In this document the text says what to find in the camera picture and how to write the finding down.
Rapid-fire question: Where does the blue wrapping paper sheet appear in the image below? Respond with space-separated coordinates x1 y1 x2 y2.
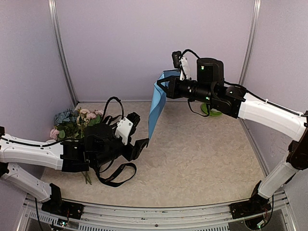
148 70 180 139

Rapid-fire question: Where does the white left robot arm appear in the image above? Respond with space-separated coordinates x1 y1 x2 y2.
0 120 149 214

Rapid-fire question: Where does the left corner metal post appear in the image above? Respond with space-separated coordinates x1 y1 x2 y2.
48 0 79 107

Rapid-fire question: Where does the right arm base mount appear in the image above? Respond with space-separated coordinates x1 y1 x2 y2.
229 181 272 219

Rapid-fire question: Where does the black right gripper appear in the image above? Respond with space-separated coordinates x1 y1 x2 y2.
157 74 216 103

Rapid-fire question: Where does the green plastic saucer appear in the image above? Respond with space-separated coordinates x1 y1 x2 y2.
201 103 222 117

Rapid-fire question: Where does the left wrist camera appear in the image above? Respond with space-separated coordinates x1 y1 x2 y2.
115 112 140 145

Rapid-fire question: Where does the black printed ribbon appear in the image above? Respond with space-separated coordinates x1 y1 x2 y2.
95 115 137 188

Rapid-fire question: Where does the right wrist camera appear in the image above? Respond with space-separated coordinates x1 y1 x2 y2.
172 51 192 80

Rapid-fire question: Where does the fake flower bunch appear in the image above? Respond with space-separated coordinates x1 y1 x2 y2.
50 107 104 185

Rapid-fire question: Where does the aluminium table frame rail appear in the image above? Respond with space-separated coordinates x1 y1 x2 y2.
16 190 299 231

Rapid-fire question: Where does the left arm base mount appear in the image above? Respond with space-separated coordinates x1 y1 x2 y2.
41 183 84 220

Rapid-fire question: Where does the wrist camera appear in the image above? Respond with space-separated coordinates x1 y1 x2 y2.
115 112 140 145
172 51 192 80

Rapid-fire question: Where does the right corner metal post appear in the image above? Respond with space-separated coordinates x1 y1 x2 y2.
239 0 261 85

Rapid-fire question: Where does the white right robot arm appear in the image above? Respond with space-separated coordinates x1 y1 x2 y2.
157 57 308 214

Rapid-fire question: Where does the corner metal post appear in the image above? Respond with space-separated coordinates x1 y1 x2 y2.
239 0 261 85
48 0 79 107

